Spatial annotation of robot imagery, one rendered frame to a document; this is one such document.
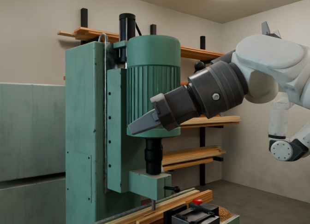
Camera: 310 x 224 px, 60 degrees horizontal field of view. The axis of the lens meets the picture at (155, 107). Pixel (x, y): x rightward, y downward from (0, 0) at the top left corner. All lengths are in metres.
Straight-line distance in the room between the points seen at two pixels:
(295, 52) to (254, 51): 0.06
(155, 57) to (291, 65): 0.45
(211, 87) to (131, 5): 3.35
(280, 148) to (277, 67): 0.71
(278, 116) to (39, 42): 2.56
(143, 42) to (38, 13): 2.47
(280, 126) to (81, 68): 0.79
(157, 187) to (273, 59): 0.55
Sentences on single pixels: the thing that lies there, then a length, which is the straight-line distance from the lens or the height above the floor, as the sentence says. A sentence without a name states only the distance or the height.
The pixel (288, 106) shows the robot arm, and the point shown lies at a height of 1.29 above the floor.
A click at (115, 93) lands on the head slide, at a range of 0.92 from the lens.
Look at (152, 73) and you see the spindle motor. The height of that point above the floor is 1.39.
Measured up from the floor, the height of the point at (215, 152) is 0.61.
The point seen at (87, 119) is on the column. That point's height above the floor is 1.25.
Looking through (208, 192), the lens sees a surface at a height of 0.94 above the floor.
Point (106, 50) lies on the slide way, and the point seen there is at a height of 1.49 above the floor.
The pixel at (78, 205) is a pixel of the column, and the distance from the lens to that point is 1.12.
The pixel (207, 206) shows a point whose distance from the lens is 0.82.
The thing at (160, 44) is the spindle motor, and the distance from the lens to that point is 0.82.
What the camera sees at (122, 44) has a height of 1.51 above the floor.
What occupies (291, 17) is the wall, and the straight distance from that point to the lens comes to 4.35.
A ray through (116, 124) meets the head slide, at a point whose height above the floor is 1.23.
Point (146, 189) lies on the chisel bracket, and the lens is 0.90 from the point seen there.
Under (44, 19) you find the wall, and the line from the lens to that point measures 3.22.
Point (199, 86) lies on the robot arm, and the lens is 0.46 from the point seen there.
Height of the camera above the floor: 1.30
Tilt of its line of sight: 1 degrees down
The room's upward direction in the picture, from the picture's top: straight up
